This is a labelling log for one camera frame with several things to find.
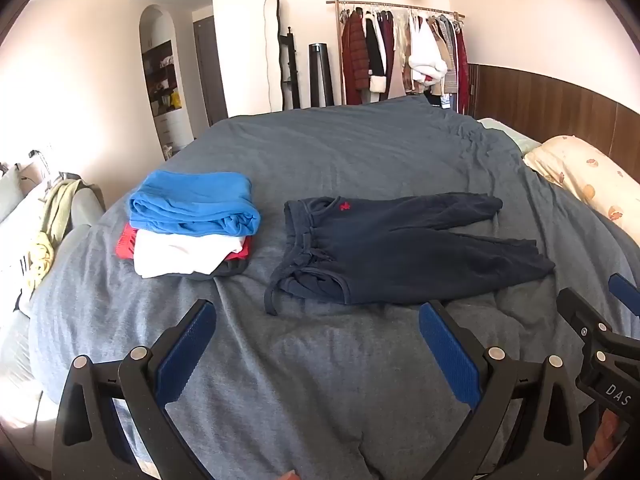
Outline cream printed pillow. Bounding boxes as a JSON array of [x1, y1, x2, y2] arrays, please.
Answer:
[[522, 135, 640, 246]]

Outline wooden clothes rack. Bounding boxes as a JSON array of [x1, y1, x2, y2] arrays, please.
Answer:
[[326, 0, 471, 111]]

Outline wooden headboard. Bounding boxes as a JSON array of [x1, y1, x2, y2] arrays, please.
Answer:
[[467, 62, 640, 186]]

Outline folded red garment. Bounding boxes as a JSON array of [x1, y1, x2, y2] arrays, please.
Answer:
[[116, 224, 251, 263]]

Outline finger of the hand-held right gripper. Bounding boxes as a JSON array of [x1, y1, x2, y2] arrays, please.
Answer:
[[556, 287, 616, 346], [608, 273, 640, 317]]

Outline folded white garment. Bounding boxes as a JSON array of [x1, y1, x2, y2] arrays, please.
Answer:
[[134, 230, 246, 279]]

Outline light green pillow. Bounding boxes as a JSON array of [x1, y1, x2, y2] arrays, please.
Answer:
[[477, 117, 543, 156]]

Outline grey-green armchair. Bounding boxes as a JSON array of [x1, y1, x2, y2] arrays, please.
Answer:
[[0, 160, 107, 316]]

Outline arched wall shelf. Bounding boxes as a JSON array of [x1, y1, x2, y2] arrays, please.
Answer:
[[139, 5, 196, 161]]

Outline dark door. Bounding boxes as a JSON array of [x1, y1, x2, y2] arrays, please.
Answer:
[[192, 15, 228, 128]]

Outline black floor stand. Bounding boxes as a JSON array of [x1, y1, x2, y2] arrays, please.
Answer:
[[278, 25, 301, 110]]

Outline wavy black-framed mirror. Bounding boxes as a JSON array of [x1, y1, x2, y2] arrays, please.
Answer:
[[263, 0, 281, 113]]

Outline white bed sheet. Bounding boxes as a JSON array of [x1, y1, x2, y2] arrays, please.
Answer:
[[0, 310, 56, 431]]

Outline yellow-green cloth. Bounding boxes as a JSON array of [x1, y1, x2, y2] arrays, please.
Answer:
[[27, 178, 96, 291]]

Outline row of hanging clothes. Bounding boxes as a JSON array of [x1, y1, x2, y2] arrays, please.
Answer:
[[340, 6, 471, 113]]

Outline grey-blue blanket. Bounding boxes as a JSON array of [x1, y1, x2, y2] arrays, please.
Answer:
[[27, 95, 640, 480]]

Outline person's right hand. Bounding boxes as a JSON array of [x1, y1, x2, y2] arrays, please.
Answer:
[[587, 407, 628, 468]]

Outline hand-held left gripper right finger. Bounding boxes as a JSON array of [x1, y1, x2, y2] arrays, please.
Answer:
[[419, 300, 586, 480]]

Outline navy blue pants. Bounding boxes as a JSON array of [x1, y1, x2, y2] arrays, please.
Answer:
[[264, 195, 557, 317]]

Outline folded dark grey garment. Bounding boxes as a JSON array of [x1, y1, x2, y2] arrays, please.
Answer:
[[190, 255, 249, 281]]

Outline black tower appliance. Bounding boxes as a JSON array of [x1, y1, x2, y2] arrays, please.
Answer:
[[308, 43, 335, 108]]

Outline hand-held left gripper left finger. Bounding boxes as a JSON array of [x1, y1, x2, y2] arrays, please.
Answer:
[[52, 299, 218, 480]]

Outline folded blue garment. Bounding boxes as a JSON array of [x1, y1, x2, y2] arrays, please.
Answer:
[[128, 170, 262, 237]]

